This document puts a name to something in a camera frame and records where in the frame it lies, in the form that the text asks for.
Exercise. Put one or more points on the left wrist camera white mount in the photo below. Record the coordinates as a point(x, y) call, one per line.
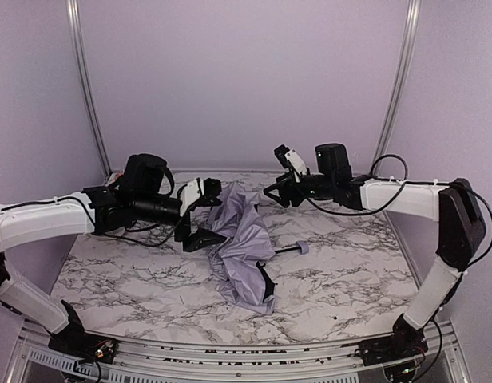
point(190, 193)

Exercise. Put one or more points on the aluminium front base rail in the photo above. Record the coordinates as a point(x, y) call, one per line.
point(440, 359)

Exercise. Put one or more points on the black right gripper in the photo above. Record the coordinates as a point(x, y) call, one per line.
point(292, 190)

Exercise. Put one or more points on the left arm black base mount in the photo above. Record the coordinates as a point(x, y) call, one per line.
point(84, 345)

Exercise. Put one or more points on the left aluminium frame post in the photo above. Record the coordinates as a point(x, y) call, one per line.
point(77, 39)

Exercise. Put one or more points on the aluminium frame post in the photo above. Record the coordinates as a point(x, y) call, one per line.
point(401, 74)
point(77, 39)

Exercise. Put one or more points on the lavender folding umbrella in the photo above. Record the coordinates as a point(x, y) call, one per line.
point(239, 262)

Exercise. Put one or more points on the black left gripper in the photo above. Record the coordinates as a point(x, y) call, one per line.
point(184, 225)

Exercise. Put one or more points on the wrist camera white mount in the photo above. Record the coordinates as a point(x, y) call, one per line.
point(292, 162)
point(190, 193)

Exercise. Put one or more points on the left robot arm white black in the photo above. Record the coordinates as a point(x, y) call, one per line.
point(145, 192)

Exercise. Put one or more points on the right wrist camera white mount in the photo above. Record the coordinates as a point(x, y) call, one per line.
point(292, 162)

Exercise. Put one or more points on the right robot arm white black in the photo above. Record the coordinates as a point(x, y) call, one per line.
point(454, 205)

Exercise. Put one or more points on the right aluminium frame post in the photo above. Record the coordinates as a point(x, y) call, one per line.
point(401, 74)

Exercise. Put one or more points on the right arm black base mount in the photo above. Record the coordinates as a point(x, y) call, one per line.
point(390, 349)

